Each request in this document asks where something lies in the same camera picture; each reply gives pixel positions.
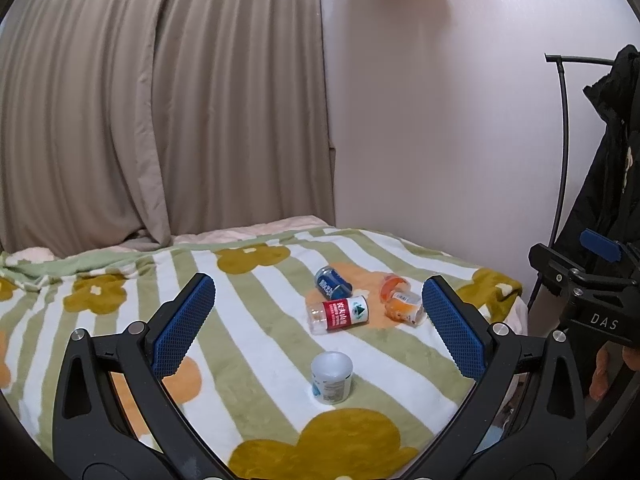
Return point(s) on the blue label cup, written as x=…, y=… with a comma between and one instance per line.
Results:
x=330, y=283

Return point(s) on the black clothes rack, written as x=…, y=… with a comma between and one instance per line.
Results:
x=559, y=61

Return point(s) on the beige curtain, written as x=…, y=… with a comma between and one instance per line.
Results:
x=133, y=121

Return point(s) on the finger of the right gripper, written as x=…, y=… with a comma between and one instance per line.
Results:
x=600, y=245
x=553, y=268

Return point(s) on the striped floral blanket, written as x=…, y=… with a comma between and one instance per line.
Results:
x=245, y=384

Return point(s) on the orange clear plastic cup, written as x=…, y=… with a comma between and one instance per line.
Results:
x=392, y=283

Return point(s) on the orange label clear cup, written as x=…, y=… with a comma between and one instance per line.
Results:
x=405, y=307

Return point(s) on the black hanging garment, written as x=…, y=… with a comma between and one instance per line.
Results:
x=608, y=202

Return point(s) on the red-label clear plastic cup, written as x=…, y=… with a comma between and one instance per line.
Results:
x=339, y=314

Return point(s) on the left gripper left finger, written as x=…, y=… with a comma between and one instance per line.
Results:
x=113, y=416

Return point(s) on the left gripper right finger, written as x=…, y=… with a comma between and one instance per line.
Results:
x=547, y=437

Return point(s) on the small white blue-label cup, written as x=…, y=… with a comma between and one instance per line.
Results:
x=331, y=377

